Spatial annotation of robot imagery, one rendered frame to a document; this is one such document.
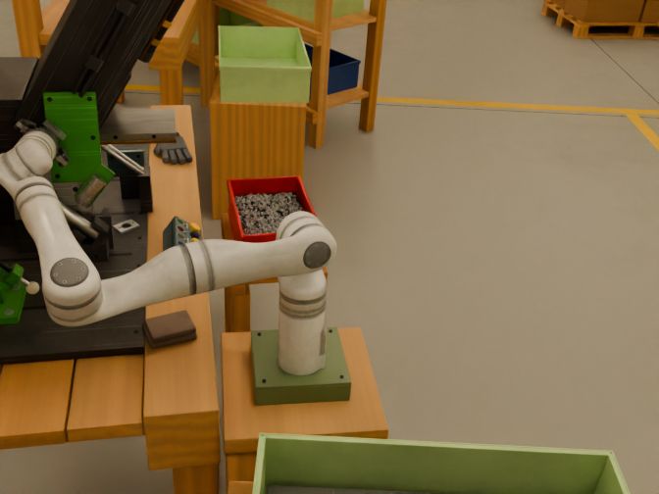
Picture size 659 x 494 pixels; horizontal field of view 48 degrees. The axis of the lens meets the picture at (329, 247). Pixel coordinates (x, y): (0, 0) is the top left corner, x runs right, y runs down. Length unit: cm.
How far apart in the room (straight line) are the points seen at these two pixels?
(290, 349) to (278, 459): 24
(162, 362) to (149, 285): 29
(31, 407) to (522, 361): 205
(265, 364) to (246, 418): 12
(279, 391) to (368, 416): 18
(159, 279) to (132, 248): 61
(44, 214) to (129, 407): 40
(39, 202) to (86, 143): 47
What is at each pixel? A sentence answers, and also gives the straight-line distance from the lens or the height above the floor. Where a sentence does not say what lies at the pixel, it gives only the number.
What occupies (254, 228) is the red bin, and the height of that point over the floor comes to 88.
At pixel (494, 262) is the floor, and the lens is 364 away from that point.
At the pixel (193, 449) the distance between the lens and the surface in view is 153.
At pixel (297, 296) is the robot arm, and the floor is 109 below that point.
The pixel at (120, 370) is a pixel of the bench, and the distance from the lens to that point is 159.
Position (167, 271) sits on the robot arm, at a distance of 130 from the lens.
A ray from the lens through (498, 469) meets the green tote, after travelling 140.
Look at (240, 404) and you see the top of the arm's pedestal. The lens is 153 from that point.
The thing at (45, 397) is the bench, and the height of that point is 88.
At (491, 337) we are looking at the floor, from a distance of 317.
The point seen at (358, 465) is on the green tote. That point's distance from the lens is 137.
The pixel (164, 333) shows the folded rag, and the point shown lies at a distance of 158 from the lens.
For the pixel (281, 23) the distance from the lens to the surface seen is 446.
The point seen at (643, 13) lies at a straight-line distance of 767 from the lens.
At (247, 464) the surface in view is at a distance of 153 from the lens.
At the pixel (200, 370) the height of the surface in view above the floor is 90.
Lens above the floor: 193
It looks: 33 degrees down
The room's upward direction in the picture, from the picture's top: 4 degrees clockwise
